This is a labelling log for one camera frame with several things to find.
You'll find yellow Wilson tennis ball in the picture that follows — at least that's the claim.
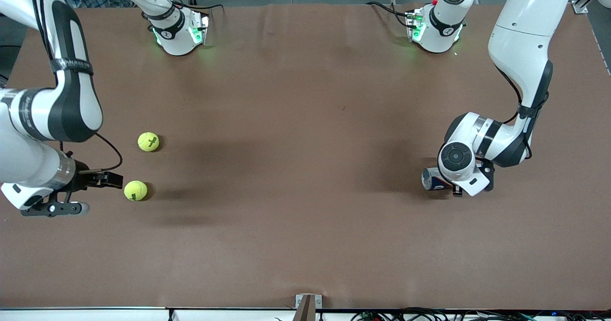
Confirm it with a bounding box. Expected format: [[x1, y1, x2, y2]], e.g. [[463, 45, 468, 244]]
[[124, 180, 148, 202], [137, 132, 160, 153]]

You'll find clear plastic tennis ball can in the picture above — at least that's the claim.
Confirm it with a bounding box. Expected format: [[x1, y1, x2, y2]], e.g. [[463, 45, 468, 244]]
[[421, 167, 454, 191]]

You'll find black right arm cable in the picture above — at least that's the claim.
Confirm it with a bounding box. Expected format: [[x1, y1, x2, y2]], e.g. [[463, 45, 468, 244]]
[[57, 133, 124, 174]]

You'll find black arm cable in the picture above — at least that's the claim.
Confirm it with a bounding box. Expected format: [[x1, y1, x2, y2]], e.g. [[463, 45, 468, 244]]
[[496, 66, 534, 160], [57, 133, 124, 174]]

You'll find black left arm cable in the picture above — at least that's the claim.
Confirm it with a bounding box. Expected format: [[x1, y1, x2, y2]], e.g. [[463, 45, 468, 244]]
[[496, 66, 534, 160]]

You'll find tangled black cable bundle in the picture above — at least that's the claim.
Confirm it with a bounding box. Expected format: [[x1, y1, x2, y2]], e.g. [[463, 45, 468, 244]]
[[351, 307, 611, 321]]

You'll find grey metal table bracket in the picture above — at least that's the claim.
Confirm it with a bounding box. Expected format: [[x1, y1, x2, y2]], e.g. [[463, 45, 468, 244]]
[[295, 294, 323, 321]]

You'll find black base power cable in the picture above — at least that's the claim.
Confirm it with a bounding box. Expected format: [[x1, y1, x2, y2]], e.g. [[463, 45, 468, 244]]
[[367, 0, 412, 28], [169, 0, 224, 17]]

